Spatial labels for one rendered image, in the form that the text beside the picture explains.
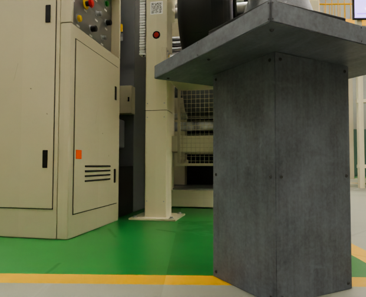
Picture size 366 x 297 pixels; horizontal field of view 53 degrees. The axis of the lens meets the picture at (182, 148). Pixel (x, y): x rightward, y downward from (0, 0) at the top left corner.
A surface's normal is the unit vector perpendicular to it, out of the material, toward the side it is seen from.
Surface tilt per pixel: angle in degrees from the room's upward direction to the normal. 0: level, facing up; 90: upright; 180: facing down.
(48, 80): 90
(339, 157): 90
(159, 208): 90
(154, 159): 90
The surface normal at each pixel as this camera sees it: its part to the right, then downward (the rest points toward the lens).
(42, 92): -0.21, -0.04
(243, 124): -0.88, -0.03
